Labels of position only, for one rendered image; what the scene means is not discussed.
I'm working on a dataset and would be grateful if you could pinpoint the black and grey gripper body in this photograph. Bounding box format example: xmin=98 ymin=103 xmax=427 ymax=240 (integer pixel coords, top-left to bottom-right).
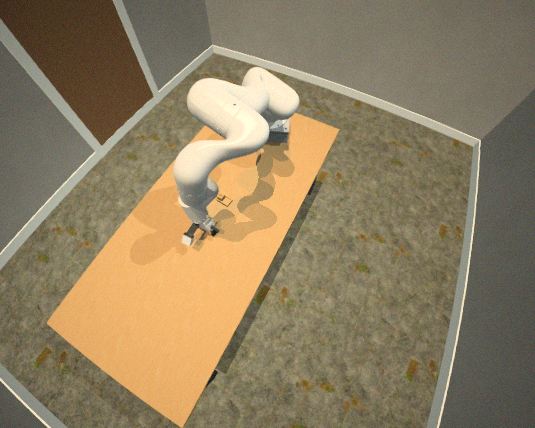
xmin=199 ymin=216 xmax=215 ymax=232

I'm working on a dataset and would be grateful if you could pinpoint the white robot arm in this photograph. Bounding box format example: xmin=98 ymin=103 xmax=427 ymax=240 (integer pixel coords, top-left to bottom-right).
xmin=173 ymin=67 xmax=300 ymax=246

